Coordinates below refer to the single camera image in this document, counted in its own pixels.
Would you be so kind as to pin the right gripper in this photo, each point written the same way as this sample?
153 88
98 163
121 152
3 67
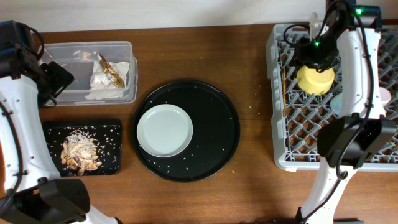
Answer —
302 55

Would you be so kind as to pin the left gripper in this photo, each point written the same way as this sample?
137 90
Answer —
62 79

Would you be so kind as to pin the yellow bowl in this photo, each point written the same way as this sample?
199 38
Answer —
313 82

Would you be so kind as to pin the white paper napkin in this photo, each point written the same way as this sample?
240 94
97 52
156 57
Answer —
101 87

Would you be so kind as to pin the blue cup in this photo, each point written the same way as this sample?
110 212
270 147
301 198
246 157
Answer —
336 104

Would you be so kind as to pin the gold foil wrapper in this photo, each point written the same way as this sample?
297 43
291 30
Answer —
111 73

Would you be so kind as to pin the pink cup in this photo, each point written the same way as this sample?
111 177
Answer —
385 96

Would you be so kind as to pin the peanut shells and rice scraps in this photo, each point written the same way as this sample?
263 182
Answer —
80 153

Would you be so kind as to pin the grey plate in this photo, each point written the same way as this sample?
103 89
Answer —
164 130

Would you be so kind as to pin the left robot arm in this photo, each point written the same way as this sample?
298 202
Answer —
36 193

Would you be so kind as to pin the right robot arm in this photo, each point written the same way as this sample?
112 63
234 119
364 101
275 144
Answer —
350 32

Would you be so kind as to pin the clear plastic waste bin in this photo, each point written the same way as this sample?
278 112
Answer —
81 59

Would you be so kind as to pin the grey dishwasher rack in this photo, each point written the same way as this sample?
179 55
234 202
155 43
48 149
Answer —
294 137

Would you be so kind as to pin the black rectangular tray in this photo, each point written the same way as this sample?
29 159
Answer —
106 132

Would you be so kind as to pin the round black serving tray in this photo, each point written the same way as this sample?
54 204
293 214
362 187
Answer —
216 131

